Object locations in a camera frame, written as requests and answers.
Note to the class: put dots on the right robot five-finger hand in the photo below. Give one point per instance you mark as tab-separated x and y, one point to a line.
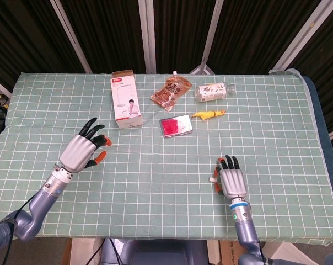
234	183

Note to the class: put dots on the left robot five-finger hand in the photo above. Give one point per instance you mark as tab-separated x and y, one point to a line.
77	151

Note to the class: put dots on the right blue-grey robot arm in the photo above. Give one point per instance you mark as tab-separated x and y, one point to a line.
245	226

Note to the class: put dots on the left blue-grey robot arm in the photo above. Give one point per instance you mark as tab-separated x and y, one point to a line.
39	204

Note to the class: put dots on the white desk lamp box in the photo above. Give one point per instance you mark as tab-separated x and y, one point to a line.
126	105

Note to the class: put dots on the brown cardboard box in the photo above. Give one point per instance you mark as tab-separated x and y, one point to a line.
230	252

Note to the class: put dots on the narrow white box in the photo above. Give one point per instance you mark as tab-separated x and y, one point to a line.
213	251

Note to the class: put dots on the yellow rubber chicken toy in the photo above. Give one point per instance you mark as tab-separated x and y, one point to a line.
208	114

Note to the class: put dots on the green checked tablecloth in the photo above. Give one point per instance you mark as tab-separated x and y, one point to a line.
155	198

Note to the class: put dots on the red item in clear case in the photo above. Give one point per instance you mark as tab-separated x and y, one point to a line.
172	127

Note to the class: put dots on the white carton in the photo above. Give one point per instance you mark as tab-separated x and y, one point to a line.
282	254

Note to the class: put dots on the clear bottle with white label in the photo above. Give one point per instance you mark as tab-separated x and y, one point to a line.
212	92

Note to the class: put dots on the brown snack pouch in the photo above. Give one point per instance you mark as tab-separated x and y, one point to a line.
170	92

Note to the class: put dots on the blue padded table edge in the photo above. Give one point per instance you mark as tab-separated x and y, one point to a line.
325	110

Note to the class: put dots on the white metal partition frame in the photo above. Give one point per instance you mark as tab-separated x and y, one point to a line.
210	36
147	36
301	36
70	36

